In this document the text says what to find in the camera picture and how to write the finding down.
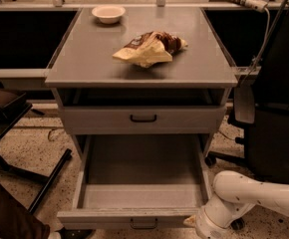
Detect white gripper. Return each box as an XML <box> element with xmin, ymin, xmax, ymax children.
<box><xmin>183</xmin><ymin>206</ymin><xmax>231</xmax><ymax>239</ymax></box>

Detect grey drawer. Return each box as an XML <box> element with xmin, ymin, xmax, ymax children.
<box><xmin>58</xmin><ymin>134</ymin><xmax>211</xmax><ymax>230</ymax></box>
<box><xmin>59</xmin><ymin>106</ymin><xmax>226</xmax><ymax>134</ymax></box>

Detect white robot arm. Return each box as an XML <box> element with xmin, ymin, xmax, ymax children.
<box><xmin>183</xmin><ymin>170</ymin><xmax>289</xmax><ymax>239</ymax></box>

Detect grey metal drawer cabinet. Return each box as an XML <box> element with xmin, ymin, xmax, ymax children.
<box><xmin>46</xmin><ymin>6</ymin><xmax>237</xmax><ymax>151</ymax></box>

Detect black shoe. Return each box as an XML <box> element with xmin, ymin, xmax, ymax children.
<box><xmin>58</xmin><ymin>228</ymin><xmax>95</xmax><ymax>239</ymax></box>

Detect black office chair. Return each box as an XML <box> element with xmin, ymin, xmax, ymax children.
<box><xmin>204</xmin><ymin>0</ymin><xmax>289</xmax><ymax>231</ymax></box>

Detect yellow brown chip bag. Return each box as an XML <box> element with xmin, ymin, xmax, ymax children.
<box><xmin>113</xmin><ymin>31</ymin><xmax>187</xmax><ymax>68</ymax></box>

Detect person leg brown trousers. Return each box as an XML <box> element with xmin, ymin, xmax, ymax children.
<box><xmin>0</xmin><ymin>184</ymin><xmax>50</xmax><ymax>239</ymax></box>

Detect black folding table left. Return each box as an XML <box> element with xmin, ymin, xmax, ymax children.
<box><xmin>0</xmin><ymin>103</ymin><xmax>72</xmax><ymax>214</ymax></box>

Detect white bowl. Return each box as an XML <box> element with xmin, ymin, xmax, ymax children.
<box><xmin>92</xmin><ymin>5</ymin><xmax>126</xmax><ymax>25</ymax></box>

